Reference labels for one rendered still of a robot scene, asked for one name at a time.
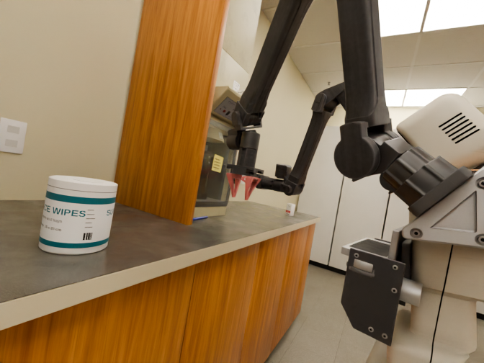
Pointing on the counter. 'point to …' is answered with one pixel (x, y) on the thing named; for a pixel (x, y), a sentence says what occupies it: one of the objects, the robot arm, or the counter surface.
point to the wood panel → (170, 106)
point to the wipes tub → (77, 214)
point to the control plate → (226, 108)
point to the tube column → (241, 31)
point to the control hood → (223, 99)
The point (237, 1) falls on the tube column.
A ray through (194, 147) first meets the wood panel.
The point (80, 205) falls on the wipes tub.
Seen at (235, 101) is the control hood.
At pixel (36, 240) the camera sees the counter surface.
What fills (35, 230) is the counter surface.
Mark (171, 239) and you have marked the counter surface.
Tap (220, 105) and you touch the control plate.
